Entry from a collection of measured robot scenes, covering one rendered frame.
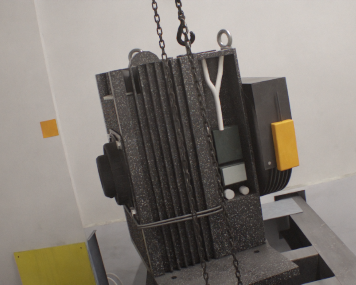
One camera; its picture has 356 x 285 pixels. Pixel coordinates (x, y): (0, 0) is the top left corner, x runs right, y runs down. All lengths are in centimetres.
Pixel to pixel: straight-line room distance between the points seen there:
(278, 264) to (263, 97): 55
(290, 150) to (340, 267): 65
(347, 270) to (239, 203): 60
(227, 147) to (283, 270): 46
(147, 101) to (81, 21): 134
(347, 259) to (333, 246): 15
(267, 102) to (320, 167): 145
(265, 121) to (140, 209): 50
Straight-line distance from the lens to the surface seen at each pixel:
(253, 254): 164
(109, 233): 285
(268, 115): 153
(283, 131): 153
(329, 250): 214
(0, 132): 285
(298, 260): 211
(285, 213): 262
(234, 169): 161
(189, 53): 121
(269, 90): 153
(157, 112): 148
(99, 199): 285
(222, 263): 161
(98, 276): 170
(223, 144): 160
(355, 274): 193
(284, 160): 154
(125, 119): 146
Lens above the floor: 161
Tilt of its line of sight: 11 degrees down
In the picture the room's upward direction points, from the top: 11 degrees counter-clockwise
